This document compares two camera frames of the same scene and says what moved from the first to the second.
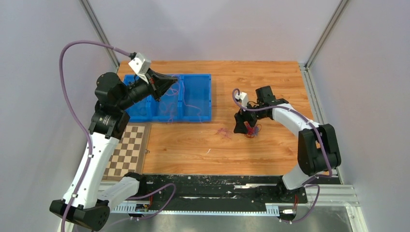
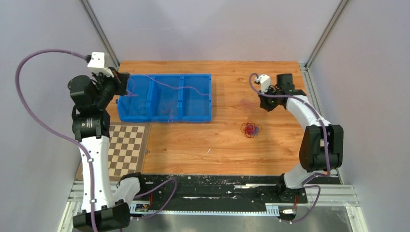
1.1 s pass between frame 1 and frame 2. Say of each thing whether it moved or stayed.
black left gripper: moved
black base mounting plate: stayed
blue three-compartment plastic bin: stayed
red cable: stayed
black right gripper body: moved
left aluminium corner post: stayed
